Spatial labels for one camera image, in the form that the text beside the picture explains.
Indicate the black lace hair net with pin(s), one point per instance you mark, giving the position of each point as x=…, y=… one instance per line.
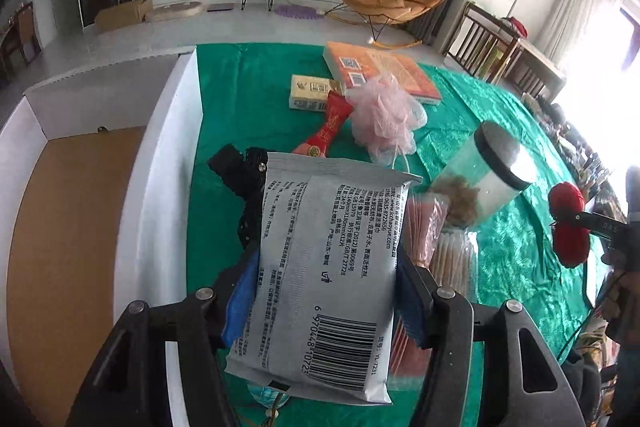
x=235, y=172

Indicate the grey wet wipes packet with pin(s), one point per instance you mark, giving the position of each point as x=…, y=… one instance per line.
x=325, y=257

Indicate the white sheer curtain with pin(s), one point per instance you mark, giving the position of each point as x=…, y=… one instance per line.
x=575, y=7

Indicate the dark flat floor scale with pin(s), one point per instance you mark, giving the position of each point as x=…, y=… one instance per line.
x=220, y=7

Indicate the cotton swabs packet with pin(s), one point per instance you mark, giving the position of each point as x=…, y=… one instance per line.
x=450, y=257

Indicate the white cardboard box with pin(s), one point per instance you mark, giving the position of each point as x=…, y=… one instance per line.
x=170, y=157

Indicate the pink bath loofah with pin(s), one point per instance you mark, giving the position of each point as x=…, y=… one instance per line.
x=382, y=117

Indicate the red bottle-shaped packet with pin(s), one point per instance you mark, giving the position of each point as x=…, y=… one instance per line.
x=327, y=127

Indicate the dark wooden slatted chair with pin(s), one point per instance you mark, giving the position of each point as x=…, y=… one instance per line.
x=475, y=37

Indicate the beige floor cushion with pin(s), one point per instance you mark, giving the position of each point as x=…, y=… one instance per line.
x=172, y=12

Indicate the brown cardboard box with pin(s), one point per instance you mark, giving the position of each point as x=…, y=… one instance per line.
x=122, y=14

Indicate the clear jar with black lid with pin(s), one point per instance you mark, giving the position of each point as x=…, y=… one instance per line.
x=495, y=157

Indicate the orange book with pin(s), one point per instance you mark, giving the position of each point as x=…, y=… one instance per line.
x=395, y=67

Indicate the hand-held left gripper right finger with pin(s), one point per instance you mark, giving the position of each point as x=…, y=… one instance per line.
x=412, y=307

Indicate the cream small box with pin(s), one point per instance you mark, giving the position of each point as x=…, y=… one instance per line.
x=310, y=92

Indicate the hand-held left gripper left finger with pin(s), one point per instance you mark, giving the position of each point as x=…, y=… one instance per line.
x=241, y=302

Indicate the purple round floor mat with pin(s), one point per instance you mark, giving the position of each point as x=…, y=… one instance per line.
x=296, y=12

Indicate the orange rocking lounge chair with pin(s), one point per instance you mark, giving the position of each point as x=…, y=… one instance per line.
x=380, y=2

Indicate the green tablecloth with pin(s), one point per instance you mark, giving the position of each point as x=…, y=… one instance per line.
x=260, y=97

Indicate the brown wooden chair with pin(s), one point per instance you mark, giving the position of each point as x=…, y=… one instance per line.
x=25, y=32

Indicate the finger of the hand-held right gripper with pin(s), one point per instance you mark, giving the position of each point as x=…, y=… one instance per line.
x=590, y=222

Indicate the pink plastic packet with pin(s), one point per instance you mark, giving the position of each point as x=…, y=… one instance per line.
x=425, y=227

